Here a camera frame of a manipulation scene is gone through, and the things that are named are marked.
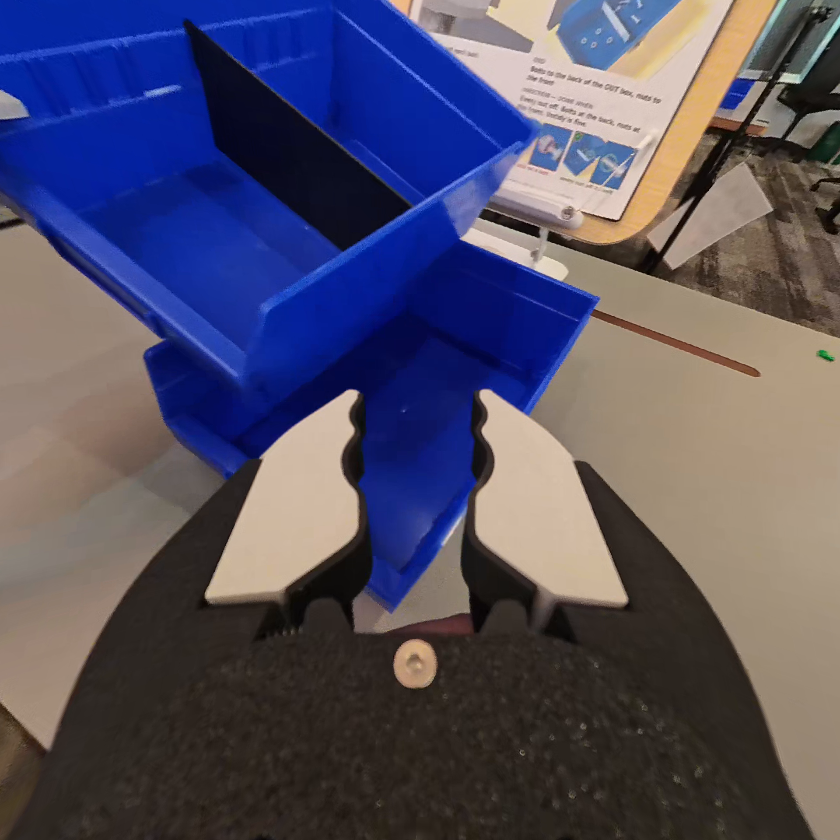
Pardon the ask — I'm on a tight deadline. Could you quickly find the white instruction board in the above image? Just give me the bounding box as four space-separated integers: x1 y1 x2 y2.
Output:
414 0 710 227

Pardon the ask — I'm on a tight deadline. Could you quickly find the white panel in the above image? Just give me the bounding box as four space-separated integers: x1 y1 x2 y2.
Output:
680 163 777 271

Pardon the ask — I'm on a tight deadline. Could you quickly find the blue divided storage bin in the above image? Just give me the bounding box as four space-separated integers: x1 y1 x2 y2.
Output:
0 0 536 410

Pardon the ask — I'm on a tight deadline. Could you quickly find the white document stand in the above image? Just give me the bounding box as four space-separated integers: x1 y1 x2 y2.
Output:
462 217 573 284

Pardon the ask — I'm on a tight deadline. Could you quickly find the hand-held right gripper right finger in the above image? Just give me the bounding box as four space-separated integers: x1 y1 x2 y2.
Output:
460 389 631 634

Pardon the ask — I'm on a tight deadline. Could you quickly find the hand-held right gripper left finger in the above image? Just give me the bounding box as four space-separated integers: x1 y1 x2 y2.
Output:
204 389 374 631

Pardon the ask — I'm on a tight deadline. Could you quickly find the black office chair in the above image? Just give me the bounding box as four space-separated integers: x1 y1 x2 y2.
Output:
779 77 840 198

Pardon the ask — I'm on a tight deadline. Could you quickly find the black light stand pole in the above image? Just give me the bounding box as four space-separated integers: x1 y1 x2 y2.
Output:
641 0 817 277

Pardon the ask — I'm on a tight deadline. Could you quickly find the instruction sheet on stand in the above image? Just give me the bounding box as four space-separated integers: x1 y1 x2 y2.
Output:
392 0 778 249

